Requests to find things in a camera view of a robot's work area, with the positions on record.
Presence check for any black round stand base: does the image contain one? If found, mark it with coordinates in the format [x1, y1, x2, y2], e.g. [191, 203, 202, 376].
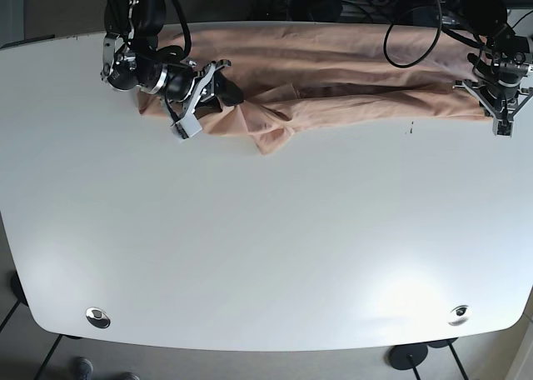
[387, 343, 428, 371]

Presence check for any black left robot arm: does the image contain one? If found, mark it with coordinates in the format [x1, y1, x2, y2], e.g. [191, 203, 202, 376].
[383, 0, 532, 137]

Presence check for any metal table grommet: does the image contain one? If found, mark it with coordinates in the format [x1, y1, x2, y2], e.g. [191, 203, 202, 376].
[85, 307, 111, 329]
[447, 305, 471, 327]

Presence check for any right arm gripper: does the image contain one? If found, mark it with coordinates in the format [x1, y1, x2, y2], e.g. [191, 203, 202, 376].
[162, 59, 244, 124]

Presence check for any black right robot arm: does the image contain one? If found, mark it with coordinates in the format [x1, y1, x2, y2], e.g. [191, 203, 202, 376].
[101, 0, 244, 123]

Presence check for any right metal table grommet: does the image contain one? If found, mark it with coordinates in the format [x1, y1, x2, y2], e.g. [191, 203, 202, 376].
[447, 305, 471, 327]

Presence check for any left metal table grommet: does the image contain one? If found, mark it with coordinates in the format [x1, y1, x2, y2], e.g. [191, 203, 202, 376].
[85, 307, 111, 329]

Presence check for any peach pink T-shirt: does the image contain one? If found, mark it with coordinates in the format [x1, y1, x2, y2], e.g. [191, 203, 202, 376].
[137, 23, 495, 157]

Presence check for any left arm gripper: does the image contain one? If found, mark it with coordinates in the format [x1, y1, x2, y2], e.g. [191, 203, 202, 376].
[453, 79, 532, 124]

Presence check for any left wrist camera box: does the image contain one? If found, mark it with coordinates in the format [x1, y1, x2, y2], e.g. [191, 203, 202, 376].
[492, 119, 514, 138]

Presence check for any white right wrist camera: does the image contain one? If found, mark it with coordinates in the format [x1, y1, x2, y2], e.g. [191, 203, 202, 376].
[171, 115, 202, 142]

